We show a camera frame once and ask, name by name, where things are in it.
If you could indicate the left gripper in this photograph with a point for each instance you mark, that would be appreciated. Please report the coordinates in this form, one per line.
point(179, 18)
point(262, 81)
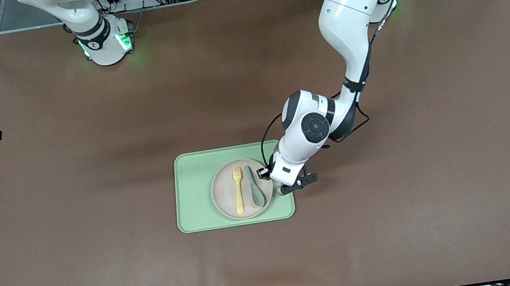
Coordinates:
point(264, 172)

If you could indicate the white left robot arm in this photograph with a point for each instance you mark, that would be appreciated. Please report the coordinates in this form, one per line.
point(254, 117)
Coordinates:
point(352, 12)

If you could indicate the grey-green plastic spoon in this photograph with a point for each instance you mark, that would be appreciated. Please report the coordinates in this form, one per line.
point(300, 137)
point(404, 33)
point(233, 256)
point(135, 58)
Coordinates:
point(257, 198)

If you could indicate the light green rectangular tray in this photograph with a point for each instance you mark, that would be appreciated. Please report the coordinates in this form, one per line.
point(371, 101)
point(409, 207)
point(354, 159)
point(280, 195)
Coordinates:
point(192, 197)

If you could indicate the yellow plastic fork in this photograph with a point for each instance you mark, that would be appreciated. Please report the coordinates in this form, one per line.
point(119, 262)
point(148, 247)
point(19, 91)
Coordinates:
point(240, 200)

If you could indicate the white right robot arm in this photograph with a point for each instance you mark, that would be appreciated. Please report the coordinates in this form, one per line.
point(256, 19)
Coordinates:
point(104, 47)

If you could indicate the beige round plate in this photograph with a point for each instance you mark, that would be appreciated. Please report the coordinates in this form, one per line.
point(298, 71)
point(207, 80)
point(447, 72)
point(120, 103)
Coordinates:
point(224, 193)

